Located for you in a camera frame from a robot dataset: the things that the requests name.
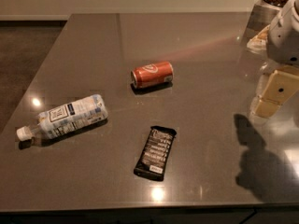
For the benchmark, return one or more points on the metal bowl of snacks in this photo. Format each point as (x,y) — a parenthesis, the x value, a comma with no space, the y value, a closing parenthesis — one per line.
(263,12)

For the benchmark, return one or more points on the red coke can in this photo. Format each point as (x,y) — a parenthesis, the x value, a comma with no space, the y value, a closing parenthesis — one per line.
(152,74)

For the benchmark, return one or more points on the clear plastic water bottle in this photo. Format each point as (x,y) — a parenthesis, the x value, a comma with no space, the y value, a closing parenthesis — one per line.
(66,118)

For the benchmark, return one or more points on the black snack bar wrapper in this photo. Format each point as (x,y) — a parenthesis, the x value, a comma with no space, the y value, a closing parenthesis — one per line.
(153,159)

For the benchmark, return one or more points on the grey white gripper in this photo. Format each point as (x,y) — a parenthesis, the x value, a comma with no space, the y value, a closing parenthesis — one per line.
(284,40)

